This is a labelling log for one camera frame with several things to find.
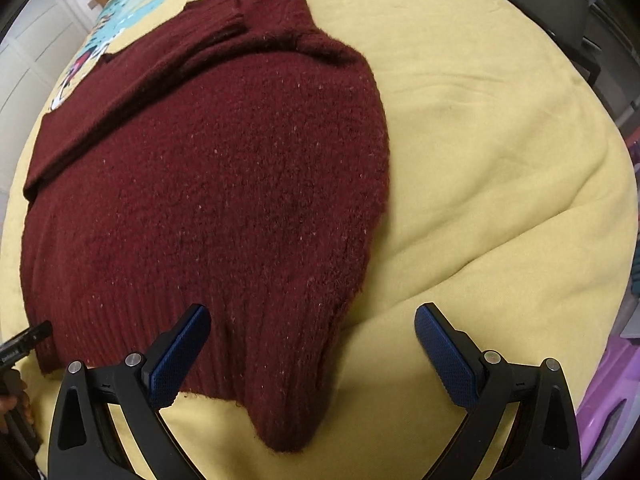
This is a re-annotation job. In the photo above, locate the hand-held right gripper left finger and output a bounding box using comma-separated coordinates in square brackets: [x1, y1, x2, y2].
[47, 304, 211, 480]

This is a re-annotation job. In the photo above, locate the white wardrobe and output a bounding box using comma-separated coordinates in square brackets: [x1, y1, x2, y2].
[0, 0, 96, 126]

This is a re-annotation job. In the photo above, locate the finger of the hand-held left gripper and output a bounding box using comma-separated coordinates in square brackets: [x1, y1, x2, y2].
[0, 322, 52, 367]

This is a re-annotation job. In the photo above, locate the yellow printed blanket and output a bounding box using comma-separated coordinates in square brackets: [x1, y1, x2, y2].
[0, 0, 640, 480]

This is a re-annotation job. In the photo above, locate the dark red knitted sweater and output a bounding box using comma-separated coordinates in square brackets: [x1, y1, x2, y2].
[21, 0, 391, 453]

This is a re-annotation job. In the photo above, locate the purple storage bin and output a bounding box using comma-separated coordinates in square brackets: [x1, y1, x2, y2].
[575, 340, 640, 480]

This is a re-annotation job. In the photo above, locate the person's left hand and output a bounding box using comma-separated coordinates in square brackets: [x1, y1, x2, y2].
[0, 369, 36, 435]

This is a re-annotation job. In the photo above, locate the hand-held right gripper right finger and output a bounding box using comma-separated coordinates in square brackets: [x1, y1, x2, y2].
[414, 302, 581, 480]

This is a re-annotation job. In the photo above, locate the grey green chair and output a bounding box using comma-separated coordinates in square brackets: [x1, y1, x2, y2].
[520, 0, 640, 86]

